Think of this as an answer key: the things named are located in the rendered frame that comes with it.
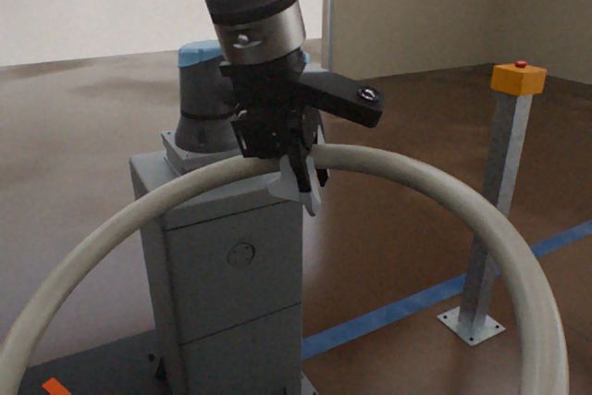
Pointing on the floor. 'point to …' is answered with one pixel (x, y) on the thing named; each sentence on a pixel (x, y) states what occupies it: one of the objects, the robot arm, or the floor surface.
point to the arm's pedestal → (225, 286)
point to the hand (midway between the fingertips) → (322, 192)
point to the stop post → (500, 181)
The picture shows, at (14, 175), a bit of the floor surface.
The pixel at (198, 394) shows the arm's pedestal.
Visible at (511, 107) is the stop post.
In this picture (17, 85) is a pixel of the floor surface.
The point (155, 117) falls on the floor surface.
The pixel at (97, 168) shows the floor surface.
